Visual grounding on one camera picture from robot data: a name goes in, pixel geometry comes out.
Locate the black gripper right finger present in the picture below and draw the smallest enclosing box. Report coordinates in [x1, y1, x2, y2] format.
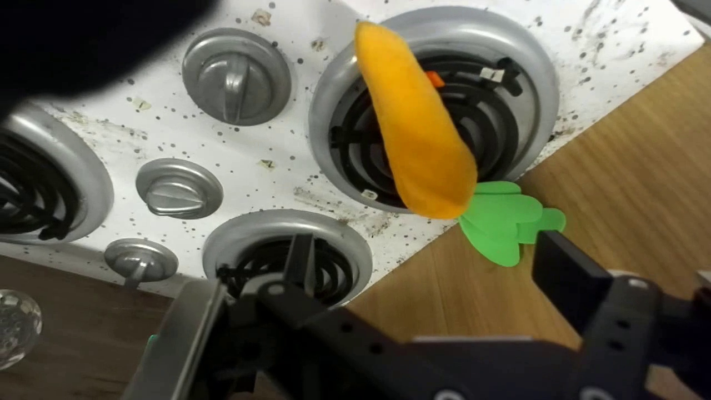
[531, 231, 660, 349]

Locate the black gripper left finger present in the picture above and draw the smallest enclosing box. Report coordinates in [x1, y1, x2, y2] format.
[215, 233, 350, 333]

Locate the wooden toy kitchen unit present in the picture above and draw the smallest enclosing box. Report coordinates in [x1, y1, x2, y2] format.
[0, 0, 711, 400]

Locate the rear left stove burner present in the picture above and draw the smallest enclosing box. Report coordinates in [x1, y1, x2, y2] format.
[202, 210, 374, 308]

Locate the stove burner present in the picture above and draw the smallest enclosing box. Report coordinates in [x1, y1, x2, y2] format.
[202, 210, 374, 308]
[0, 108, 113, 244]
[309, 8, 560, 221]

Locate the grey stove knob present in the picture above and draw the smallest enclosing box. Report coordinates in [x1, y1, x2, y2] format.
[105, 238, 179, 289]
[137, 159, 223, 221]
[183, 29, 292, 127]

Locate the front left stove burner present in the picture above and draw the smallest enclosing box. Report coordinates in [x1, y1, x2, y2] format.
[309, 8, 560, 221]

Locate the front right stove burner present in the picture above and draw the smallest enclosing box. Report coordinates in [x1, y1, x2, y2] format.
[0, 108, 113, 244]

